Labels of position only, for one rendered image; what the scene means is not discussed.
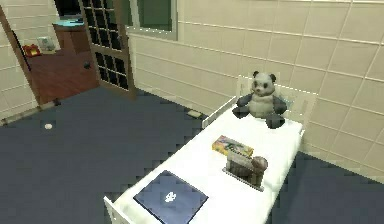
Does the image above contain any dark blue closed laptop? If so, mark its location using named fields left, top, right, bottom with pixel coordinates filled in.
left=132, top=169, right=210, bottom=224

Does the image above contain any dark window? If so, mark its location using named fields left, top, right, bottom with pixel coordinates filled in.
left=129, top=0, right=178, bottom=41

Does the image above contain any pale grey green box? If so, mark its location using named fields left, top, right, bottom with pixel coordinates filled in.
left=36, top=35, right=56, bottom=52

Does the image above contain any colourful lego box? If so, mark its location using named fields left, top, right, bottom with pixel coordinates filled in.
left=211, top=134, right=255, bottom=158

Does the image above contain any brown glass-paned room door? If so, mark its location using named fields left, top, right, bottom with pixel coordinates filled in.
left=78, top=0, right=137, bottom=100

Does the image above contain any black and white panda toy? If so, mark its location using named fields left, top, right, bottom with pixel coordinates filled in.
left=231, top=70, right=288, bottom=130

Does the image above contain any brown wooden cabinet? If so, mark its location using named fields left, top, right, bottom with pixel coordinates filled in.
left=52, top=18, right=92, bottom=55

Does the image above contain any white bed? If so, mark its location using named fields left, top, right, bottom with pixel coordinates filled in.
left=103, top=74, right=318, bottom=224

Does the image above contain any red box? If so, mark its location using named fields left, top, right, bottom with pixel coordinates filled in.
left=22, top=43, right=42, bottom=58

